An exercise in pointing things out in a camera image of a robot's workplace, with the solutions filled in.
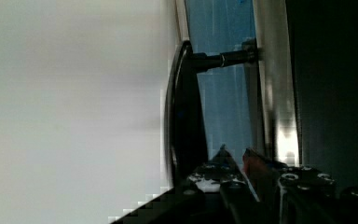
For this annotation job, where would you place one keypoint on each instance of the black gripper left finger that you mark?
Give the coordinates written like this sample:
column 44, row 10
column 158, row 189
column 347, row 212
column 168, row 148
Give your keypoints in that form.
column 216, row 192

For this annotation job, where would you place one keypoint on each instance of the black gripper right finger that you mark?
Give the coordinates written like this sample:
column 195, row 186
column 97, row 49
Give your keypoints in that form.
column 299, row 194

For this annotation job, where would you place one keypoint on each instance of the black steel toaster oven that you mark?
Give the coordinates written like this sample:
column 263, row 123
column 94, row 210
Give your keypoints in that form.
column 274, row 83

